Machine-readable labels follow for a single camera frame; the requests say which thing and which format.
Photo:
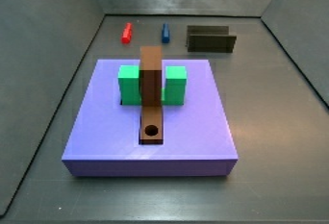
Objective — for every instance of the blue peg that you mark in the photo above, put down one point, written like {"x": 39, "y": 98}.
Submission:
{"x": 165, "y": 33}

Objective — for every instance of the black angle fixture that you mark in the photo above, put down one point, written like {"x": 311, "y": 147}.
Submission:
{"x": 209, "y": 39}

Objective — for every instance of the brown block with hole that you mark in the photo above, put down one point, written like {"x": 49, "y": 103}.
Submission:
{"x": 152, "y": 118}

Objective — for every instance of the purple base block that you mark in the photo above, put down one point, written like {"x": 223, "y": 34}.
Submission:
{"x": 104, "y": 145}

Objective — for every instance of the red peg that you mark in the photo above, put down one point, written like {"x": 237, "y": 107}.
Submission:
{"x": 126, "y": 33}

